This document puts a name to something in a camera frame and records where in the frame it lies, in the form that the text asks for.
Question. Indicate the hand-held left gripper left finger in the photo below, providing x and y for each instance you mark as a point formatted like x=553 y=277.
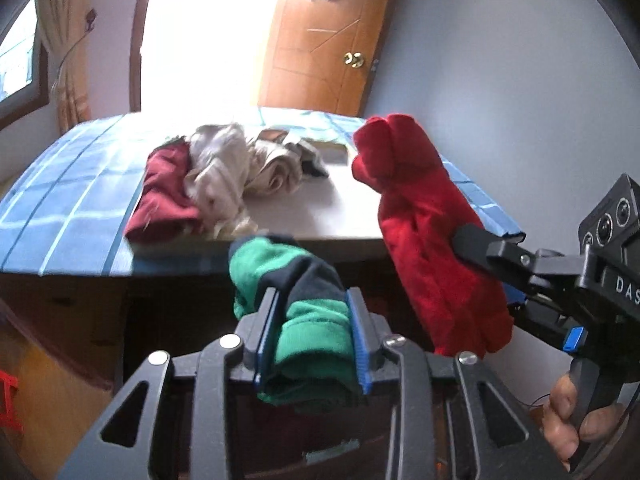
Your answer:
x=265 y=330

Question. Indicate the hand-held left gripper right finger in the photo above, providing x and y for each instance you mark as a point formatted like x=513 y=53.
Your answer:
x=360 y=340

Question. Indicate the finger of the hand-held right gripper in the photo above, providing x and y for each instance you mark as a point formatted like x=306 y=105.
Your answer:
x=480 y=247
x=540 y=317

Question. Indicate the green and navy underwear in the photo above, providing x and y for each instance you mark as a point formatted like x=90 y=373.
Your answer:
x=310 y=335

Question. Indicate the bright red sock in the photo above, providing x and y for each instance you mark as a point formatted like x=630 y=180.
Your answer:
x=425 y=240

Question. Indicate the shallow cardboard tray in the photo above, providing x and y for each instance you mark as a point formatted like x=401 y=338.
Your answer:
x=325 y=210

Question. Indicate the beige underwear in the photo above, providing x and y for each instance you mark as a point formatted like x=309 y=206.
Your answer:
x=277 y=172

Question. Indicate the cream underwear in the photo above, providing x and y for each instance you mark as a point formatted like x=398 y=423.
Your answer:
x=220 y=170

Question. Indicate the dark red underwear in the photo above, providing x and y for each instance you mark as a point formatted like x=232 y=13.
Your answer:
x=160 y=200

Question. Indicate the grey underwear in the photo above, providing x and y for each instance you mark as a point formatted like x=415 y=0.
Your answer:
x=312 y=160

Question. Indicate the person's right hand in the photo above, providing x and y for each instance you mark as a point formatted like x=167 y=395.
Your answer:
x=560 y=420

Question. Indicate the teal box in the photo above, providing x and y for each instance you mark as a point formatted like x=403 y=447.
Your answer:
x=332 y=452

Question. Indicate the dark wooden desk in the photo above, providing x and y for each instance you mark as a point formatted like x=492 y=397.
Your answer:
x=60 y=320

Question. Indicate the brass door knob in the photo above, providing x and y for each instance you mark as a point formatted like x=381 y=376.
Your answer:
x=354 y=58

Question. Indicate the blue checkered tablecloth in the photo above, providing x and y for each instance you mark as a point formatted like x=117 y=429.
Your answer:
x=75 y=185

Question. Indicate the orange wooden door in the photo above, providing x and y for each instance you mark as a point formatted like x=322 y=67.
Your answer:
x=320 y=60

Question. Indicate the red plastic stool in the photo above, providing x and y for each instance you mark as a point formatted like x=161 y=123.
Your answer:
x=7 y=395

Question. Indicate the golden patterned curtain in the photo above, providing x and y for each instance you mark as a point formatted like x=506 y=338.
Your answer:
x=70 y=85

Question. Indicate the dark curtain tieback hook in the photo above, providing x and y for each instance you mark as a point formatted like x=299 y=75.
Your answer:
x=90 y=17

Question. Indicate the dark framed window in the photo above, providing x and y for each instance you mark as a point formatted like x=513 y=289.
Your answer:
x=15 y=50

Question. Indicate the dark wooden door frame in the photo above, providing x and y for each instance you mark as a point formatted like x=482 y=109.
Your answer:
x=136 y=60

